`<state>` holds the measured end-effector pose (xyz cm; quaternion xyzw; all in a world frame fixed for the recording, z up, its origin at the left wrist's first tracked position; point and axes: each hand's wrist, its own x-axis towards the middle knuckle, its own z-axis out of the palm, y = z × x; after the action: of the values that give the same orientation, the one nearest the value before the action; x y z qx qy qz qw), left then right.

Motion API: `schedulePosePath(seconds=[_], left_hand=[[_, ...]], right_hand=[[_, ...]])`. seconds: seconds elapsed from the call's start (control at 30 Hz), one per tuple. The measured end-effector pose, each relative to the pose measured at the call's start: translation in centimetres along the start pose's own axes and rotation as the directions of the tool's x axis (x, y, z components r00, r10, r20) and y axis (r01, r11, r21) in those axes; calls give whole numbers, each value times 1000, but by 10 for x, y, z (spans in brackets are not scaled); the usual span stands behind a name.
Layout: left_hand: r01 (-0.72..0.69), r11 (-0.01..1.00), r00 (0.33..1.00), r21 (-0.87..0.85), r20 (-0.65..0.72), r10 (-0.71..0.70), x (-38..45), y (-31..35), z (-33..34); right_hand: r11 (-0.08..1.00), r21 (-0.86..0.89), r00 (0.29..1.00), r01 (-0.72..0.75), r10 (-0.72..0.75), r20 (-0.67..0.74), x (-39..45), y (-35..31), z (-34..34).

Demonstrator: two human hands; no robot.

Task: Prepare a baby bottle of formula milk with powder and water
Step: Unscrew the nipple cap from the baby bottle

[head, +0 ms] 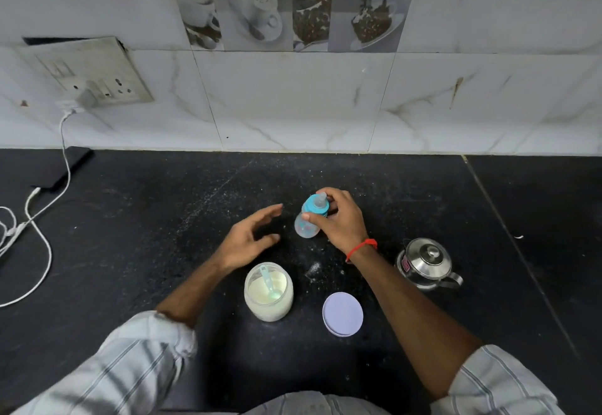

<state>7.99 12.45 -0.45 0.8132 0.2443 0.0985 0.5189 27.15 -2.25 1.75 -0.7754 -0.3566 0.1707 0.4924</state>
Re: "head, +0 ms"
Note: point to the lilac jar lid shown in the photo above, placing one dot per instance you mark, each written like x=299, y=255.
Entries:
x=342, y=314

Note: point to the person's left hand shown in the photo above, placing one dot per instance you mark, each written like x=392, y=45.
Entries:
x=242, y=245

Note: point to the small green measuring scoop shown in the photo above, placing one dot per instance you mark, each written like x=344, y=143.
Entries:
x=273, y=293

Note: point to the white charger plug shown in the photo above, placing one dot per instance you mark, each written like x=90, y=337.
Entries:
x=82, y=99

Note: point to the small steel pot with lid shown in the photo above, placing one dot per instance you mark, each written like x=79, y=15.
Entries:
x=425, y=259

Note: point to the person's right hand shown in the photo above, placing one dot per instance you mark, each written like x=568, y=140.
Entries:
x=343, y=224

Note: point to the person's left forearm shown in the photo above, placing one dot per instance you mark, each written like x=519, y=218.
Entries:
x=193, y=292

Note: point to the glass milk powder jar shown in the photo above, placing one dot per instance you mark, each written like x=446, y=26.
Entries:
x=268, y=309

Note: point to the blue bottle cap with nipple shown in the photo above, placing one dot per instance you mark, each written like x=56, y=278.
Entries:
x=312, y=205

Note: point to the grey wall socket plate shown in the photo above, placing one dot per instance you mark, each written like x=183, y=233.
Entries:
x=94, y=62

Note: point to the clear plastic baby bottle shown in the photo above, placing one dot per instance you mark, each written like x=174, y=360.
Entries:
x=305, y=227

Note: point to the black phone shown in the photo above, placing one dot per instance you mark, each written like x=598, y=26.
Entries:
x=66, y=165

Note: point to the person's right forearm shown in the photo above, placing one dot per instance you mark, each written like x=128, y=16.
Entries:
x=414, y=316

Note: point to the grey striped shirt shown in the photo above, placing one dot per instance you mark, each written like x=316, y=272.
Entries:
x=117, y=372

